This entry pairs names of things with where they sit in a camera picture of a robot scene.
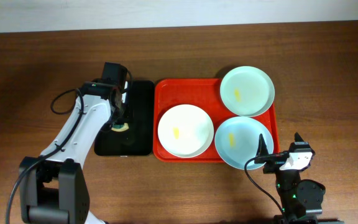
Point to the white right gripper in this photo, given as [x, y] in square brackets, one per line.
[262, 149]

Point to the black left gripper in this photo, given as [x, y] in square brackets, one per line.
[127, 117]

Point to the green and yellow sponge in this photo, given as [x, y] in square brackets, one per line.
[120, 127]

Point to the white plate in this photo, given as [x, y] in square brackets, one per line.
[185, 131]

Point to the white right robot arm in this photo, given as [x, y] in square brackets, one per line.
[301, 199]

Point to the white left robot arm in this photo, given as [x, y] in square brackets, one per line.
[52, 186]

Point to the black plastic tray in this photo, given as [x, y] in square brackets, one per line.
[137, 140]

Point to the red plastic tray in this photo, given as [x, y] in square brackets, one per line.
[201, 92]

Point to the light blue plate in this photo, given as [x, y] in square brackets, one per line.
[237, 140]

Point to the mint green plate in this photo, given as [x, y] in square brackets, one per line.
[247, 91]

